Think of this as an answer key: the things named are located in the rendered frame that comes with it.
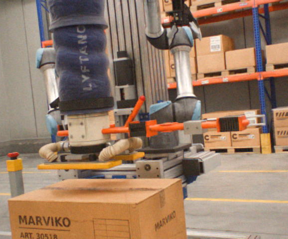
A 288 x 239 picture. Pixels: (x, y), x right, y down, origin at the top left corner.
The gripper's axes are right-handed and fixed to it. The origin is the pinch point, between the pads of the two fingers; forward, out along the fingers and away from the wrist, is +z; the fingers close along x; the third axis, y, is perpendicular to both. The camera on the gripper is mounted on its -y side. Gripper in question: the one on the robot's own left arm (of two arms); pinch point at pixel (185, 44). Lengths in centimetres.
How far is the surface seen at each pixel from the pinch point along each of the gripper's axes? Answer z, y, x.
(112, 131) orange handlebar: 34, 39, -18
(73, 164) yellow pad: 45, 51, -29
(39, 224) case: 67, 57, -45
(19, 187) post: 69, -12, -124
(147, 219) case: 65, 49, 0
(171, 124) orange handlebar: 33, 38, 7
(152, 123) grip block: 32.0, 35.8, -1.8
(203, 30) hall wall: -128, -808, -285
